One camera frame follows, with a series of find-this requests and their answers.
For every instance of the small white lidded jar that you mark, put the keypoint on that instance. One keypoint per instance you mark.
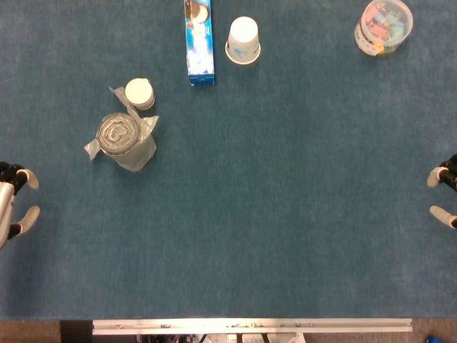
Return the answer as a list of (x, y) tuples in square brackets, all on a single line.
[(140, 93)]

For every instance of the blue cookie box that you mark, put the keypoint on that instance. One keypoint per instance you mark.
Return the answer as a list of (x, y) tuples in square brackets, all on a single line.
[(200, 43)]

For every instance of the blue table cloth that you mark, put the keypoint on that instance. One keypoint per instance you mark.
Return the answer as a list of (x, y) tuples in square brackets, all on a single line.
[(228, 214)]

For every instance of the aluminium frame rail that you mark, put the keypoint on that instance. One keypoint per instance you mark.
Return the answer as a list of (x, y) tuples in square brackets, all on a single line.
[(250, 326)]

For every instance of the blue object on floor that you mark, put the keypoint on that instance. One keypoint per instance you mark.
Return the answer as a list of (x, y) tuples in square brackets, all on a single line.
[(433, 339)]

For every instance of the grey trash bag roll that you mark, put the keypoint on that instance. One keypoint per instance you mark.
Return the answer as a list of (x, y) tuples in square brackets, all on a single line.
[(123, 140)]

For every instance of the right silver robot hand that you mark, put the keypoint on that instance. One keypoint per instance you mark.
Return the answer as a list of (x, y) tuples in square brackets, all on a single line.
[(444, 175)]

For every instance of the clear tub of binder clips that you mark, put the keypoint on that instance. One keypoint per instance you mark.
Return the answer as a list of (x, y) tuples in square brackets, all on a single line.
[(383, 28)]

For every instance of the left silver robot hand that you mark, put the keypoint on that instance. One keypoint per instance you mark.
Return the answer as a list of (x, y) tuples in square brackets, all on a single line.
[(7, 200)]

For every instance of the white paper cup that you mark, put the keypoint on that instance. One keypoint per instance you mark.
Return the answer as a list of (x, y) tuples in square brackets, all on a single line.
[(243, 40)]

